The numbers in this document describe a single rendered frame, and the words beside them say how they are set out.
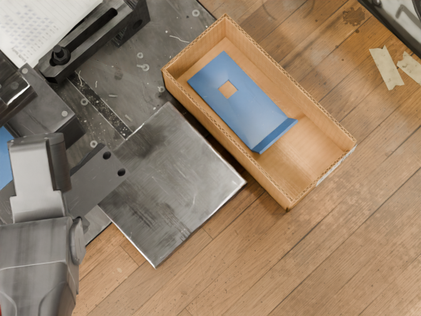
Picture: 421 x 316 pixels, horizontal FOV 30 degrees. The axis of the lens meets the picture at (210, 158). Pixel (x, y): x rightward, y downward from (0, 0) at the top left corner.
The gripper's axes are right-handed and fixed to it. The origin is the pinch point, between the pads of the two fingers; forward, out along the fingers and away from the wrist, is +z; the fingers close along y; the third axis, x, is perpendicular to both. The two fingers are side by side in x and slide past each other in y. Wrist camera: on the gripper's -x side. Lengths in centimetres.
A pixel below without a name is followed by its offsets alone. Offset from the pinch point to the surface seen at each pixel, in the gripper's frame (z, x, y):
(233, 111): 4.8, -28.6, -10.1
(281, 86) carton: 2.5, -35.7, -11.5
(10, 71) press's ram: -7.8, -8.3, 14.2
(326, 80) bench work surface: 2.7, -41.6, -15.4
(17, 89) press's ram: -8.8, -7.5, 12.3
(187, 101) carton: 3.7, -24.2, -4.5
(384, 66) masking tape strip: 0, -49, -19
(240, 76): 6.3, -32.9, -7.4
